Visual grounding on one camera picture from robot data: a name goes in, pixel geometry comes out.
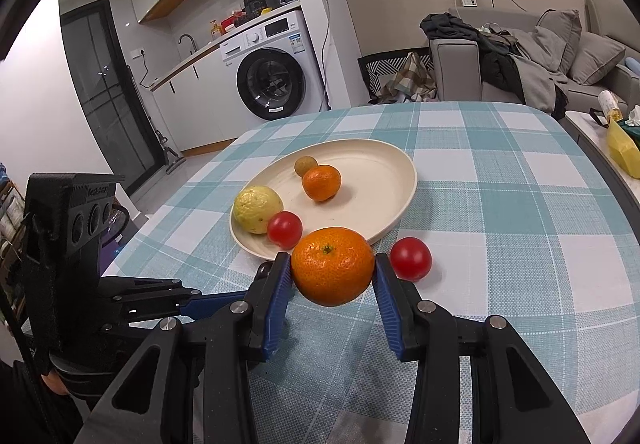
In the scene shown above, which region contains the white kitchen cabinet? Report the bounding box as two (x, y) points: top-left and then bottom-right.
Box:
(150, 44), (242, 156)

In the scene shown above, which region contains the teal checkered tablecloth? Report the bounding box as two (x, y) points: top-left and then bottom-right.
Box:
(97, 102), (640, 444)

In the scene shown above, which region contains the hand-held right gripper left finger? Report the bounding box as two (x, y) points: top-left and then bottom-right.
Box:
(75, 251), (296, 444)

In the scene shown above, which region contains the plaid cloth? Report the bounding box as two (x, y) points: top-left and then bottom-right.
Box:
(382, 52), (438, 104)

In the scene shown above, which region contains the black patterned basket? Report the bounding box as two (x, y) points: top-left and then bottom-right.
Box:
(357, 48), (436, 104)

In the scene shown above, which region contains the white washing machine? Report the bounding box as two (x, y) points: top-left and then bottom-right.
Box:
(219, 10), (326, 121)

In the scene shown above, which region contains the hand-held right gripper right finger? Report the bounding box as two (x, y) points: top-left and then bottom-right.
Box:
(374, 253), (593, 444)

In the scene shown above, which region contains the lying white bottle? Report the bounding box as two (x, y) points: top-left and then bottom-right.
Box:
(598, 90), (626, 121)

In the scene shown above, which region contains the grey pillow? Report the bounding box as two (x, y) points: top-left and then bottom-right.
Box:
(532, 9), (583, 74)
(570, 32), (627, 86)

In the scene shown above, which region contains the white side table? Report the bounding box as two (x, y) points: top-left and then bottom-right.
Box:
(565, 110), (640, 207)

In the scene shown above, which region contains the dark glass door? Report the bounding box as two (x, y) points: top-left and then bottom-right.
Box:
(60, 0), (168, 197)

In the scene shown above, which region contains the grey sofa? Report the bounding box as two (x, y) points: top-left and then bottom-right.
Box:
(430, 0), (640, 121)

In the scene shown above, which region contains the red tomato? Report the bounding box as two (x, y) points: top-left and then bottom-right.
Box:
(267, 211), (304, 249)
(390, 237), (433, 282)

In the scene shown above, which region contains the black pressure cooker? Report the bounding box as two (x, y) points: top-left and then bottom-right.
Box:
(243, 0), (279, 18)

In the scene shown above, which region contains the cream round plate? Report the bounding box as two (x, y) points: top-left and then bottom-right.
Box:
(229, 138), (418, 261)

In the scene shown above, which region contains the dark clothes pile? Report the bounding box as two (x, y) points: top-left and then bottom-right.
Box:
(420, 13), (571, 117)

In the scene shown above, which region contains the orange mandarin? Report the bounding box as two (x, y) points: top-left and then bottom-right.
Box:
(291, 227), (376, 307)
(302, 165), (342, 202)

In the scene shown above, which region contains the yellow bag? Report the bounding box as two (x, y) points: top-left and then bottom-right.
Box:
(607, 117), (640, 180)

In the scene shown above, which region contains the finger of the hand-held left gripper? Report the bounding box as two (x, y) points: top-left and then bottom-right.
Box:
(121, 291), (249, 325)
(99, 277), (204, 301)

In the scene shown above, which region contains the person's left hand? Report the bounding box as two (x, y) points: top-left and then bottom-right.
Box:
(42, 370), (71, 396)

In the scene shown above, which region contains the floor mop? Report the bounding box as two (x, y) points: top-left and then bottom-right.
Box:
(142, 69), (187, 175)

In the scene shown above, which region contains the yellow green lemon back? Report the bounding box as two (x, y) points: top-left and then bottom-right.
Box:
(233, 185), (285, 235)

